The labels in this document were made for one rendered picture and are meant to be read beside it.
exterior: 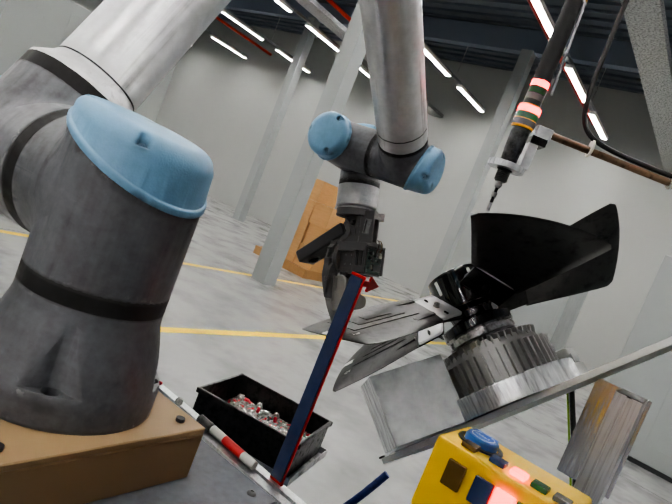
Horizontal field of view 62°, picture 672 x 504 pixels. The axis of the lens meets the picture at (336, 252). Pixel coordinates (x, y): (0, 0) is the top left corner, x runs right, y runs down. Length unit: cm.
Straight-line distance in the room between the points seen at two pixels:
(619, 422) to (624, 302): 1215
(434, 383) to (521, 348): 17
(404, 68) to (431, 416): 61
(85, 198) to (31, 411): 15
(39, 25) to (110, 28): 630
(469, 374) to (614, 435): 27
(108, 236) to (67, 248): 3
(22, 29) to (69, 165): 639
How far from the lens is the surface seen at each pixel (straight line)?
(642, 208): 1354
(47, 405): 45
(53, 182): 46
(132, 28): 59
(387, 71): 76
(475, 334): 112
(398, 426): 104
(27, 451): 44
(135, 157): 43
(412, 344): 123
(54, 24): 695
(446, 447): 68
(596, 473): 117
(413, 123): 81
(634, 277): 1331
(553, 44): 118
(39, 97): 55
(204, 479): 56
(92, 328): 45
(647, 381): 653
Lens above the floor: 127
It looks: 4 degrees down
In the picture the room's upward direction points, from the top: 22 degrees clockwise
